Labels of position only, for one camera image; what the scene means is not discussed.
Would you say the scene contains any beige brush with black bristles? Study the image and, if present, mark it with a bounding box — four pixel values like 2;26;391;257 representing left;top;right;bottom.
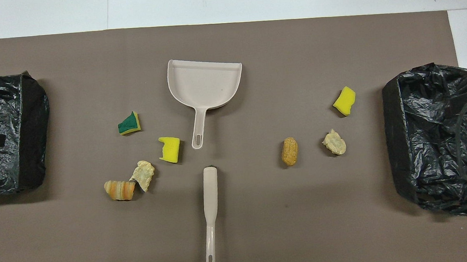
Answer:
198;165;224;262

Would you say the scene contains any beige plastic dustpan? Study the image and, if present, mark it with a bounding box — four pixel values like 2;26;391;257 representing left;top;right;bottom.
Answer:
166;55;248;152

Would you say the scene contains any notched yellow sponge piece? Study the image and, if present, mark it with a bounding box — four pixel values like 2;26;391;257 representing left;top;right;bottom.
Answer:
158;136;182;164

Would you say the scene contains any orange striped bread piece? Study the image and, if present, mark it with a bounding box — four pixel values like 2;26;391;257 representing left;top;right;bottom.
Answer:
103;178;137;203

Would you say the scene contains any wavy yellow sponge piece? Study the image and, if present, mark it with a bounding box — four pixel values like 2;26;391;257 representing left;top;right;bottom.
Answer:
332;86;357;117

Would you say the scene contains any cream foam chunk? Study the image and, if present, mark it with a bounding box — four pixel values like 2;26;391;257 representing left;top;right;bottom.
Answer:
321;128;347;157
128;159;157;193

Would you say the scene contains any brown table mat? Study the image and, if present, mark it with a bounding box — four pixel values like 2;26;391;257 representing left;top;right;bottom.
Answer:
0;5;467;262

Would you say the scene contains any green and yellow sponge piece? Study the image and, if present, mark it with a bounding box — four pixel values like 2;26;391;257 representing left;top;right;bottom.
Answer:
117;110;142;137

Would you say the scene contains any brown peanut shaped bread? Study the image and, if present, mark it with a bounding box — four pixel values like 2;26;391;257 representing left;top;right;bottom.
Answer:
280;137;300;167

